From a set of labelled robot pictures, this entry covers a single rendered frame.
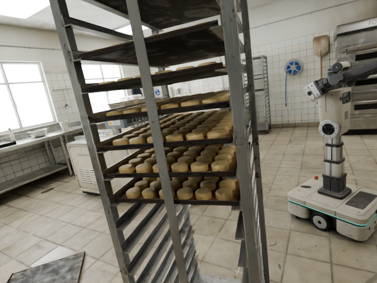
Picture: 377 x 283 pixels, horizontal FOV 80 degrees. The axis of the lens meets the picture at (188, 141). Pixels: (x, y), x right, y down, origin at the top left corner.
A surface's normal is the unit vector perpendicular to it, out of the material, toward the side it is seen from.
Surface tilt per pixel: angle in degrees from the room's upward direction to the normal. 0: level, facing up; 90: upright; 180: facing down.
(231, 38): 90
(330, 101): 90
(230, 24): 90
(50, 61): 90
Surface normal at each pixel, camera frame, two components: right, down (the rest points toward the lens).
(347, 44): -0.48, 0.27
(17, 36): 0.86, -0.01
